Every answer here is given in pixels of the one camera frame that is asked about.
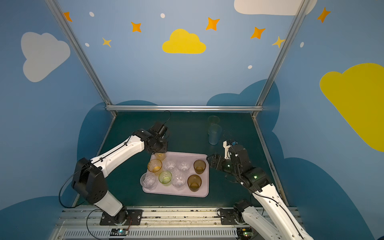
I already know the back horizontal aluminium bar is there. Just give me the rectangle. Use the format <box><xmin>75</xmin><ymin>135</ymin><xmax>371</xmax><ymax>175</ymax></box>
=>
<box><xmin>106</xmin><ymin>105</ymin><xmax>263</xmax><ymax>112</ymax></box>

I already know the right aluminium frame post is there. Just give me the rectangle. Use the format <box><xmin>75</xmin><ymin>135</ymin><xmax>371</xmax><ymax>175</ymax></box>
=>
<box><xmin>252</xmin><ymin>0</ymin><xmax>317</xmax><ymax>120</ymax></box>

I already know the tall pale green glass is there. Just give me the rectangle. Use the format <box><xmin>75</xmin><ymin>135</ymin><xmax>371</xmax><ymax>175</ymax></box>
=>
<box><xmin>208</xmin><ymin>115</ymin><xmax>220</xmax><ymax>126</ymax></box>

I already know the tall pale blue glass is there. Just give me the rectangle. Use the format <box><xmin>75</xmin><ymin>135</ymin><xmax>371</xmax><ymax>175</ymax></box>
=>
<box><xmin>208</xmin><ymin>124</ymin><xmax>223</xmax><ymax>145</ymax></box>

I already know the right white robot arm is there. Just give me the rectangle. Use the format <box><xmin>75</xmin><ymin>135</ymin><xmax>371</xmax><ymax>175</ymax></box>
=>
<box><xmin>207</xmin><ymin>141</ymin><xmax>313</xmax><ymax>240</ymax></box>

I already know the aluminium front rail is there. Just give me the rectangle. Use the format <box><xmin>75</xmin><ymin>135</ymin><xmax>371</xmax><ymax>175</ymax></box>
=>
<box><xmin>49</xmin><ymin>206</ymin><xmax>310</xmax><ymax>240</ymax></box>

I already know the amber faceted glass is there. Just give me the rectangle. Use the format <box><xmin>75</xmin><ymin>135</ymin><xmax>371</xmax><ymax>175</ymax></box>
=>
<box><xmin>147</xmin><ymin>159</ymin><xmax>163</xmax><ymax>176</ymax></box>

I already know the green circuit board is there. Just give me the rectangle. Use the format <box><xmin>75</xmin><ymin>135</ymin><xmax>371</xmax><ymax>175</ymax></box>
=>
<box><xmin>237</xmin><ymin>228</ymin><xmax>254</xmax><ymax>240</ymax></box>
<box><xmin>110</xmin><ymin>228</ymin><xmax>129</xmax><ymax>237</ymax></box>

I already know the clear faceted glass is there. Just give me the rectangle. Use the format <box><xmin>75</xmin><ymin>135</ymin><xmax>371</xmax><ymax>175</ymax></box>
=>
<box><xmin>140</xmin><ymin>172</ymin><xmax>158</xmax><ymax>191</ymax></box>
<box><xmin>172</xmin><ymin>171</ymin><xmax>187</xmax><ymax>191</ymax></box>
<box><xmin>163</xmin><ymin>160</ymin><xmax>178</xmax><ymax>173</ymax></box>
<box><xmin>177</xmin><ymin>159</ymin><xmax>191</xmax><ymax>173</ymax></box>

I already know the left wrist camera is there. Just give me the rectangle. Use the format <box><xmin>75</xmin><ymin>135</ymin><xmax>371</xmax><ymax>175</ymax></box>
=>
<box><xmin>148</xmin><ymin>122</ymin><xmax>168</xmax><ymax>138</ymax></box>

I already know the aluminium frame post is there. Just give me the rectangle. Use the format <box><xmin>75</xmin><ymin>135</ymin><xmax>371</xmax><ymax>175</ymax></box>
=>
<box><xmin>45</xmin><ymin>0</ymin><xmax>113</xmax><ymax>107</ymax></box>
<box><xmin>252</xmin><ymin>0</ymin><xmax>317</xmax><ymax>120</ymax></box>

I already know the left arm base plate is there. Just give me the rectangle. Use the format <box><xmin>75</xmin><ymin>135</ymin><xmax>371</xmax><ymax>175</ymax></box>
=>
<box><xmin>100</xmin><ymin>208</ymin><xmax>143</xmax><ymax>226</ymax></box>

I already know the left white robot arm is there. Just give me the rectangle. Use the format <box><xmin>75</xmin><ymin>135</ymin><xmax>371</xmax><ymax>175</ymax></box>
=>
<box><xmin>71</xmin><ymin>125</ymin><xmax>168</xmax><ymax>226</ymax></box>

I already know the left green circuit board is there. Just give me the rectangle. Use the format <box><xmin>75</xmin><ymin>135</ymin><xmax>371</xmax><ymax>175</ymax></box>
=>
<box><xmin>110</xmin><ymin>228</ymin><xmax>129</xmax><ymax>237</ymax></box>

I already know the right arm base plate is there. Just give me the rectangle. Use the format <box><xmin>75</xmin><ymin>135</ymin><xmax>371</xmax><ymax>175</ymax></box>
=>
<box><xmin>217</xmin><ymin>208</ymin><xmax>245</xmax><ymax>225</ymax></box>

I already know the green faceted glass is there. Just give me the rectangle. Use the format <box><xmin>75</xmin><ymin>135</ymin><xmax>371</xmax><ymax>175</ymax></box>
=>
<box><xmin>158</xmin><ymin>171</ymin><xmax>173</xmax><ymax>186</ymax></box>

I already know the clear faceted glass back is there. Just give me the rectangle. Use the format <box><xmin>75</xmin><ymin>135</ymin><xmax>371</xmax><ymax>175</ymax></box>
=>
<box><xmin>177</xmin><ymin>159</ymin><xmax>191</xmax><ymax>173</ymax></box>

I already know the dark brown textured cup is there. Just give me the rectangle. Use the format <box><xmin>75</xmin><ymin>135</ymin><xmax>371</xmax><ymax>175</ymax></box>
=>
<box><xmin>187</xmin><ymin>175</ymin><xmax>202</xmax><ymax>192</ymax></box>

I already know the right green circuit board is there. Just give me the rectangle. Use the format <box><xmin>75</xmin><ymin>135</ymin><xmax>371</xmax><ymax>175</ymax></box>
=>
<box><xmin>237</xmin><ymin>228</ymin><xmax>254</xmax><ymax>240</ymax></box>

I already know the left aluminium frame post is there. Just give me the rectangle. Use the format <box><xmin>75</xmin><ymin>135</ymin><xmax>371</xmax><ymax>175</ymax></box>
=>
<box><xmin>45</xmin><ymin>0</ymin><xmax>113</xmax><ymax>107</ymax></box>

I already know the small dark brown cup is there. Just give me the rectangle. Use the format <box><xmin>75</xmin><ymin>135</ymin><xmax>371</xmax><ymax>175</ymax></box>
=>
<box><xmin>194</xmin><ymin>160</ymin><xmax>207</xmax><ymax>175</ymax></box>

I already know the lilac plastic tray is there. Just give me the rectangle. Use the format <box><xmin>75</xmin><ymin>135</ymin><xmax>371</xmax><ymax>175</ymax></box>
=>
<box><xmin>143</xmin><ymin>152</ymin><xmax>209</xmax><ymax>198</ymax></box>

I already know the tall yellow glass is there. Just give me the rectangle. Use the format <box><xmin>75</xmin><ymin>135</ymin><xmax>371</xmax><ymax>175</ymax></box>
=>
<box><xmin>155</xmin><ymin>153</ymin><xmax>167</xmax><ymax>161</ymax></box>

